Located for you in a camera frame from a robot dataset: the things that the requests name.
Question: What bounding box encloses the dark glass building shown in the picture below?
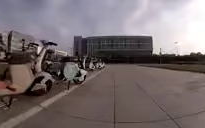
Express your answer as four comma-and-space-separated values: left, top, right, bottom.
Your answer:
73, 35, 154, 64

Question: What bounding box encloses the grey concrete slab pavement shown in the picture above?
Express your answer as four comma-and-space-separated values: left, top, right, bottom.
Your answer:
13, 63, 205, 128

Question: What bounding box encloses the pole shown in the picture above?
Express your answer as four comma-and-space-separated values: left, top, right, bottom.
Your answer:
158, 47, 163, 65

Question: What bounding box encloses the pale kerb strip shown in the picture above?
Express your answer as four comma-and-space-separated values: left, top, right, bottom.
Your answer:
0, 65, 110, 128

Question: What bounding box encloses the row of parked scooters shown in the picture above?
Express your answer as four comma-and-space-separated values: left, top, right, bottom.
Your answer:
0, 39, 107, 99

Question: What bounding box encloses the grass strip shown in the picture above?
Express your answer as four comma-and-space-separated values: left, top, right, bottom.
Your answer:
139, 63, 205, 75

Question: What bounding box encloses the pale building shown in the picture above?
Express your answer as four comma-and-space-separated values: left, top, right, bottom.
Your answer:
0, 29, 69, 62

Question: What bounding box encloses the row of trees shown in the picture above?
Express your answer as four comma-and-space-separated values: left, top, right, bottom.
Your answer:
151, 50, 205, 65

